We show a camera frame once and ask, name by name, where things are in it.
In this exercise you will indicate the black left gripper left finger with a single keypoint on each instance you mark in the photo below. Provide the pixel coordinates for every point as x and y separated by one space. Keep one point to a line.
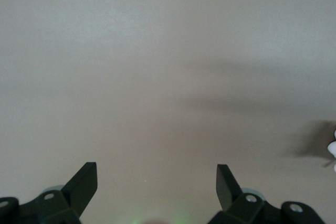
84 184

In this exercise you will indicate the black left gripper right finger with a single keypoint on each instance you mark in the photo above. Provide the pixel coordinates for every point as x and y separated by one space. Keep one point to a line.
225 187

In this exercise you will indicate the white and pink plush dog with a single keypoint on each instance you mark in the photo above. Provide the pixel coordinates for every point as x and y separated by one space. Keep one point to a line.
333 147

